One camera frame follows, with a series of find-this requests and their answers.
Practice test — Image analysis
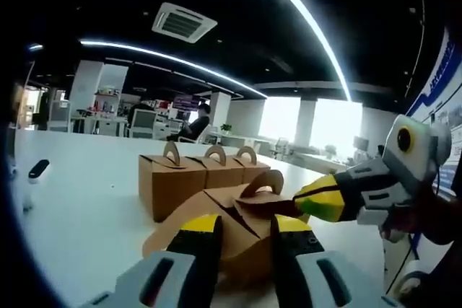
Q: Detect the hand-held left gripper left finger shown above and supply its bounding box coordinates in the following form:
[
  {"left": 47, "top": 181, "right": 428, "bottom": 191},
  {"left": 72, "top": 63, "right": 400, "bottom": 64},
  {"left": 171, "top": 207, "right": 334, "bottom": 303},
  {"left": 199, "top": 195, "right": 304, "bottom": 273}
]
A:
[{"left": 81, "top": 214, "right": 224, "bottom": 308}]

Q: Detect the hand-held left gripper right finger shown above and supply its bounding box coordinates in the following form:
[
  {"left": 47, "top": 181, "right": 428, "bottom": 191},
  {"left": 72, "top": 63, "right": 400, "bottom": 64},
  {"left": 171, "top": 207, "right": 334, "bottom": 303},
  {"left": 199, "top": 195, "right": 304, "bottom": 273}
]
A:
[{"left": 270, "top": 214, "right": 401, "bottom": 308}]

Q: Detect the brown paper box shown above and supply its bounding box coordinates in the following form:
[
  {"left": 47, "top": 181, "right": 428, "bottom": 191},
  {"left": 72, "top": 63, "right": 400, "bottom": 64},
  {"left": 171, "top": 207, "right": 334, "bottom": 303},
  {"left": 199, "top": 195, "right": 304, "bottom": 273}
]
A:
[
  {"left": 142, "top": 170, "right": 313, "bottom": 287},
  {"left": 186, "top": 144, "right": 246, "bottom": 190},
  {"left": 232, "top": 146, "right": 271, "bottom": 185},
  {"left": 139, "top": 141, "right": 207, "bottom": 223}
]

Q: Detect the person's right hand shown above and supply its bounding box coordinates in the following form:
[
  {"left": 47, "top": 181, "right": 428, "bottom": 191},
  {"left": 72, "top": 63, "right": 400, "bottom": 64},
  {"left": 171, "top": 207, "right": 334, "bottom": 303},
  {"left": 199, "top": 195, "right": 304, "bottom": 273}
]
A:
[{"left": 378, "top": 188, "right": 438, "bottom": 244}]

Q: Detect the white mesh office chair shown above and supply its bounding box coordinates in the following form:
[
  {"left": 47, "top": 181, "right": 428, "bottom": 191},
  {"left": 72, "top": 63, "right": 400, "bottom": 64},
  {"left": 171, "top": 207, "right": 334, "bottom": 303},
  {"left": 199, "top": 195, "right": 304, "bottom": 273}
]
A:
[
  {"left": 128, "top": 108, "right": 159, "bottom": 139},
  {"left": 48, "top": 100, "right": 71, "bottom": 132}
]

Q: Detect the small black device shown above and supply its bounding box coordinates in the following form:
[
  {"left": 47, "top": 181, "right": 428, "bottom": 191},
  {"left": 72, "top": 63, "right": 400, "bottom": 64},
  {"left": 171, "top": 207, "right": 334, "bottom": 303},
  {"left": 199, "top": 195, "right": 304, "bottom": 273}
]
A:
[{"left": 27, "top": 159, "right": 51, "bottom": 185}]

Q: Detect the white display shelf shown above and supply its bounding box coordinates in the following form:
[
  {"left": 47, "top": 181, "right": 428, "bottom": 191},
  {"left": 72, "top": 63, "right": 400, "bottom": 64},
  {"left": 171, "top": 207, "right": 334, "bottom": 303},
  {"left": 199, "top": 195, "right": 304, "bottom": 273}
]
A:
[{"left": 92, "top": 86, "right": 122, "bottom": 116}]

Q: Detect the ceiling air conditioner vent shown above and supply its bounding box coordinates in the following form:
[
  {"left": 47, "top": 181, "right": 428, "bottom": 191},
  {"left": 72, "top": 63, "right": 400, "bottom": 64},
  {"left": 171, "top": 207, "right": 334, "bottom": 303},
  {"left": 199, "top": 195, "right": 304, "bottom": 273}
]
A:
[{"left": 151, "top": 1, "right": 219, "bottom": 44}]

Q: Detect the blue white wall display board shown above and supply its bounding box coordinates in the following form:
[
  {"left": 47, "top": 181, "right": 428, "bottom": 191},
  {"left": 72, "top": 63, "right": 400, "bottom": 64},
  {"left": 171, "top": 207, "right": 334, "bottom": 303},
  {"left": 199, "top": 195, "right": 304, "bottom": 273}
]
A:
[{"left": 404, "top": 26, "right": 462, "bottom": 201}]

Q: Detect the purple wall screen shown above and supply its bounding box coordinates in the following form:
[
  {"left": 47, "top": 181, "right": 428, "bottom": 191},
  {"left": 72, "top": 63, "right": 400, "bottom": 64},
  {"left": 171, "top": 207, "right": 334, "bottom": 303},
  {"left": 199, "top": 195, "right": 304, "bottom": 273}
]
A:
[{"left": 173, "top": 94, "right": 201, "bottom": 110}]

